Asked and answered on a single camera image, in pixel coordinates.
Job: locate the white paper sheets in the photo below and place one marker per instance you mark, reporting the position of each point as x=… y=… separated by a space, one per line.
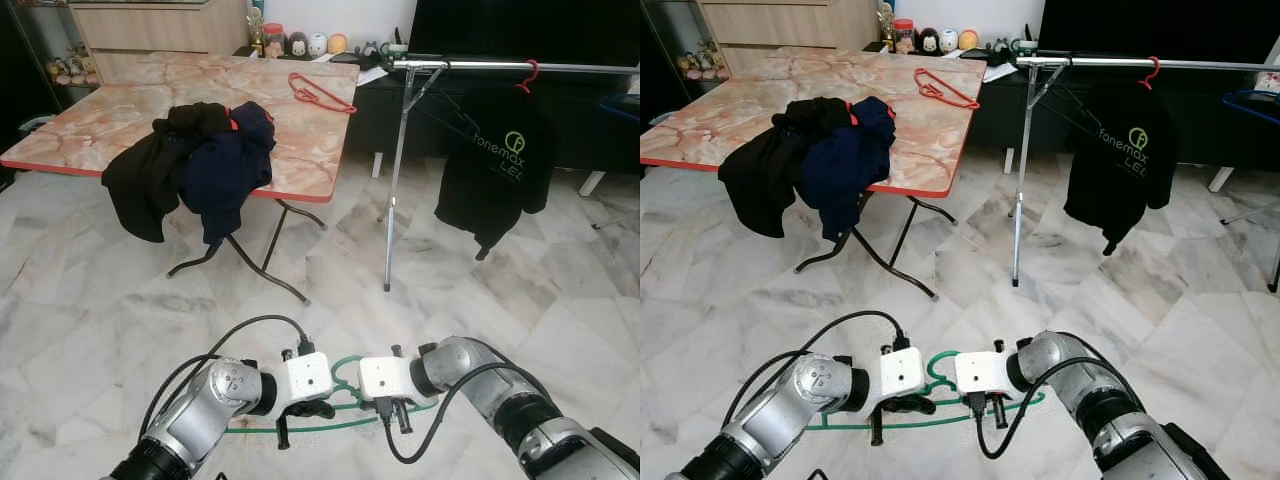
x=1000 y=72
x=372 y=75

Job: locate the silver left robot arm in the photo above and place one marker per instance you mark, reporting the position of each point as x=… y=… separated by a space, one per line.
x=200 y=410
x=790 y=410

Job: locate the red plastic hanger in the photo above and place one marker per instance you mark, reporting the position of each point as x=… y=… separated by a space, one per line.
x=925 y=88
x=1156 y=68
x=533 y=70
x=300 y=92

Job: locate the dark display shelf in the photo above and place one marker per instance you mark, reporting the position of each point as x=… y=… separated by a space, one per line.
x=20 y=50
x=655 y=40

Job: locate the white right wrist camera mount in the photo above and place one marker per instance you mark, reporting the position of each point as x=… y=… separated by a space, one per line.
x=385 y=378
x=980 y=375

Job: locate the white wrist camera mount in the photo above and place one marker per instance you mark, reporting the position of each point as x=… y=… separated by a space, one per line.
x=980 y=375
x=385 y=378
x=307 y=377
x=902 y=372

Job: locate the white round toy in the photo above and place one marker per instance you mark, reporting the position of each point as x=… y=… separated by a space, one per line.
x=948 y=42
x=318 y=46

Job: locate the black flat television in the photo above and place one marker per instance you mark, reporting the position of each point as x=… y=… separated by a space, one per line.
x=1150 y=28
x=520 y=30

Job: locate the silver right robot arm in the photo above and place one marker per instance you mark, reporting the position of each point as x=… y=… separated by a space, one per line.
x=1100 y=390
x=500 y=390

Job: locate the small gold trophy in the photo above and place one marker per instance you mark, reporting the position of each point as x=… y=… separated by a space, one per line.
x=885 y=35
x=256 y=40

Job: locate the black round toy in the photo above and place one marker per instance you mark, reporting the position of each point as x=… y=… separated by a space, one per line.
x=298 y=46
x=928 y=42

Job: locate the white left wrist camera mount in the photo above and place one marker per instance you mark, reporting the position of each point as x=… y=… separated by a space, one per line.
x=902 y=372
x=307 y=377

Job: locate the orange round toy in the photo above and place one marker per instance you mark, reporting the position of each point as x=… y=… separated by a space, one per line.
x=968 y=41
x=338 y=45

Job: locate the green plastic hanger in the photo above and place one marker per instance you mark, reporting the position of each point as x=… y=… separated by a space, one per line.
x=345 y=358
x=940 y=355

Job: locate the light wooden drawer cabinet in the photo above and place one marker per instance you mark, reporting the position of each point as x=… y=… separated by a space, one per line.
x=150 y=35
x=780 y=30

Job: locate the black television cabinet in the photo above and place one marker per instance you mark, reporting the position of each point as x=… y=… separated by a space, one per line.
x=1210 y=135
x=585 y=135

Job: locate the silver metal clothes rack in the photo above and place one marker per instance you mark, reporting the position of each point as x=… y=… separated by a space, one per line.
x=1090 y=62
x=470 y=65

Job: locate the black fonemax printed t-shirt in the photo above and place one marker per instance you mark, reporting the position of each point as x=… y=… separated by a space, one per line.
x=490 y=190
x=1115 y=185

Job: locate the red lid glass jar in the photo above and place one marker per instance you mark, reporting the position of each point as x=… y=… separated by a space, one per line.
x=903 y=40
x=273 y=45

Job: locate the white green mug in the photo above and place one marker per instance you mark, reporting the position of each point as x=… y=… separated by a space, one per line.
x=398 y=52
x=1025 y=48

